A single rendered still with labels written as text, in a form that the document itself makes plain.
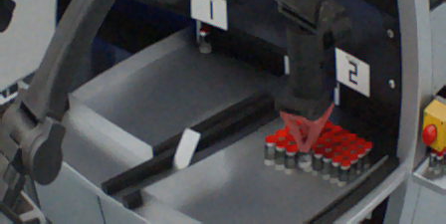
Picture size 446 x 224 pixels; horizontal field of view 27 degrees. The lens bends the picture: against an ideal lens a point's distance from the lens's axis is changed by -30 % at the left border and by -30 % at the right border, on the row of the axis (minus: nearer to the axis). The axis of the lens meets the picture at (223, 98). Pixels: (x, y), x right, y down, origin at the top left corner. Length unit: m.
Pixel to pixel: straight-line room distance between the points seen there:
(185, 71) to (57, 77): 0.94
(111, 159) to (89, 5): 0.72
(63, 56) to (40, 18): 1.12
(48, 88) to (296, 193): 0.68
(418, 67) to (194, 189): 0.46
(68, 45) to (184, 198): 0.63
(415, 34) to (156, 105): 0.61
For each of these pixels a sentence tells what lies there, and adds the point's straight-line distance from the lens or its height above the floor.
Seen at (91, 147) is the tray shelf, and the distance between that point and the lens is 2.05.
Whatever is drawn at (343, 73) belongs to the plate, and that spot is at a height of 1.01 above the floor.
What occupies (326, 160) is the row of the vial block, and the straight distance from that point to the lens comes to 1.92.
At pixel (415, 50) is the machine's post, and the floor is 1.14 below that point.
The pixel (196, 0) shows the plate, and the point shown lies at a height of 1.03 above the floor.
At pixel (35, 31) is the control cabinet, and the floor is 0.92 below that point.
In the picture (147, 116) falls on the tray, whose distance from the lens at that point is 2.13.
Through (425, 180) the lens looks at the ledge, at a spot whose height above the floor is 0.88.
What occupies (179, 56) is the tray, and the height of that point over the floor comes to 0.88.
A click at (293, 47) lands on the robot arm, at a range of 1.75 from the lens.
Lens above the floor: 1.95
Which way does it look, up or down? 29 degrees down
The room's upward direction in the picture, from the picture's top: 2 degrees counter-clockwise
